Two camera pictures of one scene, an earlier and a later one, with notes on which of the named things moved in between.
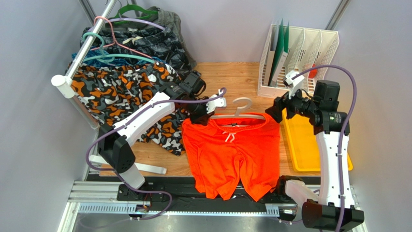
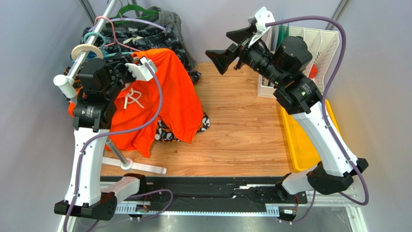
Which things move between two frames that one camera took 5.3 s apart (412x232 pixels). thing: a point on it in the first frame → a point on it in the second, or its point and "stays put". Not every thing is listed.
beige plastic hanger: x=237 y=115 → x=80 y=48
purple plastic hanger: x=131 y=20 stays put
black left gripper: x=202 y=119 → x=119 y=62
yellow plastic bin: x=303 y=144 stays put
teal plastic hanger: x=110 y=57 stays put
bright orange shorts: x=227 y=154 → x=179 y=111
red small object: x=313 y=73 stays put
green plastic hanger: x=128 y=7 stays put
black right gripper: x=277 y=108 → x=238 y=53
